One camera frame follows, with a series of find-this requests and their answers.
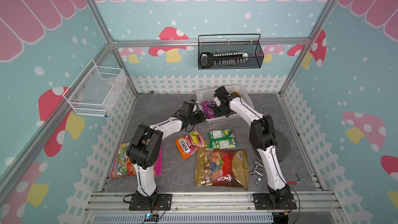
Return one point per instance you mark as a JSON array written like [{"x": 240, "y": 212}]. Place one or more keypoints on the orange Fox's candy bag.
[{"x": 189, "y": 144}]

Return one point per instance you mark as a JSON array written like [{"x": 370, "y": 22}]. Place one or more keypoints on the dark round disc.
[{"x": 283, "y": 147}]

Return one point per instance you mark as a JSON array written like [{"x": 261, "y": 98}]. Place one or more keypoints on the red handled tool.
[{"x": 295, "y": 181}]

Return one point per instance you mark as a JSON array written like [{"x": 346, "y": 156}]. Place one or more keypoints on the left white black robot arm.
[{"x": 144, "y": 148}]

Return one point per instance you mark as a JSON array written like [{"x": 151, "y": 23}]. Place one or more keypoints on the black wire wall basket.
[{"x": 230, "y": 51}]

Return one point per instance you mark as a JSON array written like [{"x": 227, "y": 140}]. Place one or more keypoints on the purple grape candy bag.
[{"x": 209, "y": 109}]

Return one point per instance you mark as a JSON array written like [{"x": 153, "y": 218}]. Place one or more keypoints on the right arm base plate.
[{"x": 267, "y": 201}]

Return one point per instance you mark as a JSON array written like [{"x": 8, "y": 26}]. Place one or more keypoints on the green candy bag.
[{"x": 222, "y": 139}]

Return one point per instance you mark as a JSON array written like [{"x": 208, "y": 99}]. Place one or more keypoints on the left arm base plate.
[{"x": 157, "y": 202}]

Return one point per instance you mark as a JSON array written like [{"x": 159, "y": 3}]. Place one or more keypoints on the white wire wall basket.
[{"x": 96, "y": 91}]

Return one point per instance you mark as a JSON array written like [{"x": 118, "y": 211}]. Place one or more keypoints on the black socket tool set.
[{"x": 207, "y": 59}]

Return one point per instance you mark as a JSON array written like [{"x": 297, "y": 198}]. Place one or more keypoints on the white plastic basket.
[{"x": 205, "y": 95}]

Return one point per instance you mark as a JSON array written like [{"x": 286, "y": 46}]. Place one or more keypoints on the pink fruit chewy candy bag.
[{"x": 122, "y": 166}]

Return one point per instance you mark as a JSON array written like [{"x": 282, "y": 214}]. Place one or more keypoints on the large gold red candy bag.
[{"x": 222, "y": 168}]

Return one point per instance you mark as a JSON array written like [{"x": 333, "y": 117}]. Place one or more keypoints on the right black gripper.
[{"x": 226, "y": 114}]

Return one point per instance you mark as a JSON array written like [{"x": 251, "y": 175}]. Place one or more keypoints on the small circuit board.
[{"x": 151, "y": 218}]

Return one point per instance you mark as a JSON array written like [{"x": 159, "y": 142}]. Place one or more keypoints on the silver metal clamp parts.
[{"x": 257, "y": 171}]

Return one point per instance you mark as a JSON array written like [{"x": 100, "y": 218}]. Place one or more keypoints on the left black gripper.
[{"x": 201, "y": 118}]

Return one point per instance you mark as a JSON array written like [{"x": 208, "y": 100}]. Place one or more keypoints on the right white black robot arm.
[{"x": 262, "y": 137}]

